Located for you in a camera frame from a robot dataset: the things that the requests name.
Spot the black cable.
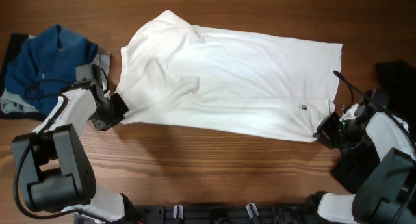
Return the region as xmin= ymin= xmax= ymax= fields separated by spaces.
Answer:
xmin=332 ymin=69 xmax=416 ymax=147
xmin=12 ymin=77 xmax=85 ymax=221

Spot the black garment right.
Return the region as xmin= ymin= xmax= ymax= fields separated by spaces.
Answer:
xmin=332 ymin=60 xmax=415 ymax=193

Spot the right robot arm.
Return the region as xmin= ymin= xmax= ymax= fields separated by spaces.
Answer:
xmin=305 ymin=90 xmax=415 ymax=223

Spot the right black cable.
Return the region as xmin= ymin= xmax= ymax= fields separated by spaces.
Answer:
xmin=332 ymin=69 xmax=416 ymax=147

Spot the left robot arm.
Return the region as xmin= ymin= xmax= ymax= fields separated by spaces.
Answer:
xmin=12 ymin=64 xmax=144 ymax=223

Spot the white t-shirt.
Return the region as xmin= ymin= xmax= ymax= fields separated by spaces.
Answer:
xmin=116 ymin=10 xmax=343 ymax=142

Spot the light grey folded garment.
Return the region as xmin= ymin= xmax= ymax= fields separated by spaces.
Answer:
xmin=0 ymin=34 xmax=111 ymax=114

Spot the blue polo shirt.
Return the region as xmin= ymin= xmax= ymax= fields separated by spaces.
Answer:
xmin=5 ymin=24 xmax=98 ymax=115

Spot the left black cable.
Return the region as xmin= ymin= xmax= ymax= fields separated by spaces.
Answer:
xmin=12 ymin=77 xmax=85 ymax=221

